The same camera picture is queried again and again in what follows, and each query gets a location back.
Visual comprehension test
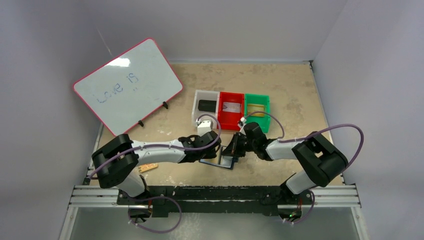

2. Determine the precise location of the gold credit card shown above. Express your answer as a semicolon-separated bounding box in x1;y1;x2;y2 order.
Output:
247;103;266;118

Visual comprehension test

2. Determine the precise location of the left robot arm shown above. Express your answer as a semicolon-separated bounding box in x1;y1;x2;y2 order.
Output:
89;130;222;205

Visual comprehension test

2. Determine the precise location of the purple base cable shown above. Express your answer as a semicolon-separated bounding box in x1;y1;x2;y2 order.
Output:
127;194;184;234
282;190;316;227

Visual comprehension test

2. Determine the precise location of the black card in bin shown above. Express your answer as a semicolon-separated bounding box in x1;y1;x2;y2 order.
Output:
197;99;217;113

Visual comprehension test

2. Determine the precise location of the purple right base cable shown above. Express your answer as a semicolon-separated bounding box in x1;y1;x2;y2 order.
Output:
282;190;316;227

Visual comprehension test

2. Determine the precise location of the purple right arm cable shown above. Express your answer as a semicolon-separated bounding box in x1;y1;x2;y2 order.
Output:
245;110;365;173

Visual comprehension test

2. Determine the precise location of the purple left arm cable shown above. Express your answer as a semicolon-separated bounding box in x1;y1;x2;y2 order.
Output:
88;113;222;180

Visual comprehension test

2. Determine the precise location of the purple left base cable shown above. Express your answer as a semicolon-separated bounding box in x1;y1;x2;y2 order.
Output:
127;194;184;234

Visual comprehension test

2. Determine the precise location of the white plastic bin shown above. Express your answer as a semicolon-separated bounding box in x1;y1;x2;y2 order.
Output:
191;89;220;127

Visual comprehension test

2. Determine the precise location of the silver credit card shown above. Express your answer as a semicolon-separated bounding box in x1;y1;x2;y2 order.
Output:
222;102;241;114

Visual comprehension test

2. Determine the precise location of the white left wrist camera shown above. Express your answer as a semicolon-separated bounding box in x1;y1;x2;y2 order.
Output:
197;120;214;136

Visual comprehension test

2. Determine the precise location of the green plastic bin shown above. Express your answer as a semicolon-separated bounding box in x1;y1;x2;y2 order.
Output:
244;93;271;133

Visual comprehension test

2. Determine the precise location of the aluminium frame rail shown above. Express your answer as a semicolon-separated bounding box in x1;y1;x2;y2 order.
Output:
66;185;370;240

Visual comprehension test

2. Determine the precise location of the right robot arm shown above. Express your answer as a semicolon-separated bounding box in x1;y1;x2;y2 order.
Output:
221;122;348;204

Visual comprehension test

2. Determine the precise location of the pink framed whiteboard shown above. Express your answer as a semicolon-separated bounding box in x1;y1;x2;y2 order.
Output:
73;38;184;136

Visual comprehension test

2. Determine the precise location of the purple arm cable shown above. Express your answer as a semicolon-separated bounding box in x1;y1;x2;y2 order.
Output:
88;113;222;180
245;110;365;173

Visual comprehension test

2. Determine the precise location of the orange circuit board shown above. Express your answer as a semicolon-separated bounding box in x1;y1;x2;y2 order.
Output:
138;163;158;173

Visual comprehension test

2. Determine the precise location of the blue leather card holder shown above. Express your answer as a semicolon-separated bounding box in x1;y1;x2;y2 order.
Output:
199;145;239;170

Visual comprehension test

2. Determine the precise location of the red plastic bin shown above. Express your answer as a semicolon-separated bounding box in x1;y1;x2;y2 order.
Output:
217;91;245;131

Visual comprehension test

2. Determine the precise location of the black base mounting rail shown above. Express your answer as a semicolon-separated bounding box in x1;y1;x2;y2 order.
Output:
117;185;313;218

